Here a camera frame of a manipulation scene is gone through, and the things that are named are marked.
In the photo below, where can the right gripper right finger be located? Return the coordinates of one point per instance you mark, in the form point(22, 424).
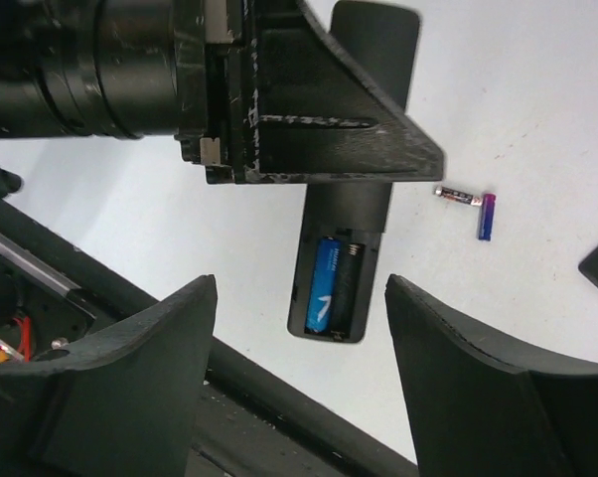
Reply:
point(481, 402)

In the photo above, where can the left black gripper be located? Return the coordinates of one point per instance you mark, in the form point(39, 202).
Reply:
point(266, 94)

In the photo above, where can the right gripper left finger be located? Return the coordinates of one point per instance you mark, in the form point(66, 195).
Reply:
point(119, 402)

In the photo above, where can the black remote control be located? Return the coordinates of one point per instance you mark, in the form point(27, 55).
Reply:
point(348, 199)

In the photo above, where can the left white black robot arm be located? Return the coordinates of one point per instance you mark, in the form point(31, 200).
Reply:
point(88, 68)

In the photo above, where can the dark battery with blue end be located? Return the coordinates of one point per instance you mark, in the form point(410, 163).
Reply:
point(458, 196)

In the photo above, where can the purple blue battery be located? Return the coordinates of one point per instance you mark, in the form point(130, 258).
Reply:
point(487, 217)

